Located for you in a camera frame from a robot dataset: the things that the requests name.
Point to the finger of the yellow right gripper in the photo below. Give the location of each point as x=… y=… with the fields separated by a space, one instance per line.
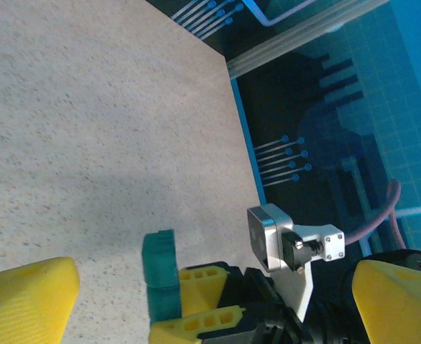
x=198 y=294
x=174 y=331

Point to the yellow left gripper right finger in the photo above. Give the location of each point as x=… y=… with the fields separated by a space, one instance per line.
x=400 y=308

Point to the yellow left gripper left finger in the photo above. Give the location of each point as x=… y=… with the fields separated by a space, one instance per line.
x=24 y=304

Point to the teal pill organizer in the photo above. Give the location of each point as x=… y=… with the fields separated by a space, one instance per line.
x=158 y=258

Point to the white right camera mount bracket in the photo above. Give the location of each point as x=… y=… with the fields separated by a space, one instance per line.
x=300 y=290

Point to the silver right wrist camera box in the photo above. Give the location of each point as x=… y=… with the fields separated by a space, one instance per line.
x=276 y=243

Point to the aluminium frame post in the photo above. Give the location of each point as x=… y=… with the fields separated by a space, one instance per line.
x=285 y=43

